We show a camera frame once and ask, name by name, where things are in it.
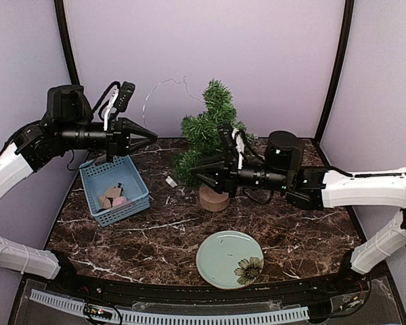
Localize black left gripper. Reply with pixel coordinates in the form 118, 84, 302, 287
58, 115, 158, 163

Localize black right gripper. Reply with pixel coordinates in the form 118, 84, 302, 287
191, 150, 291, 198

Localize thin wire light string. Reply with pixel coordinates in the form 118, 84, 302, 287
141, 76, 207, 128

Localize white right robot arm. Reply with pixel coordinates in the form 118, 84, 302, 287
191, 127, 406, 294

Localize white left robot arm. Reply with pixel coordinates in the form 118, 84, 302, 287
0, 81, 158, 295

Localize small green christmas tree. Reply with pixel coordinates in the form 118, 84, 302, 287
173, 79, 246, 212

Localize white battery box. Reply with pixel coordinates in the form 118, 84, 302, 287
165, 176, 177, 188

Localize blue plastic basket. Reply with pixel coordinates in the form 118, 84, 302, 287
80, 156, 150, 227

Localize pink ornament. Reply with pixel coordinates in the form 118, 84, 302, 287
112, 196, 127, 207

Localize tan wooden ornaments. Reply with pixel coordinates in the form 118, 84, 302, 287
98, 187, 122, 209

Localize green flower plate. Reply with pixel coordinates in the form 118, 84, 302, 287
196, 230, 265, 290

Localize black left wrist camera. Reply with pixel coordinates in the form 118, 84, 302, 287
92, 81, 135, 131

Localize black frame post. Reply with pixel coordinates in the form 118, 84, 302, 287
53, 0, 81, 85
313, 0, 355, 146

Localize white cable duct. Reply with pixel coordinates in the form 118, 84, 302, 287
29, 289, 310, 324

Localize black right frame post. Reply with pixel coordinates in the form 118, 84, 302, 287
313, 0, 355, 146

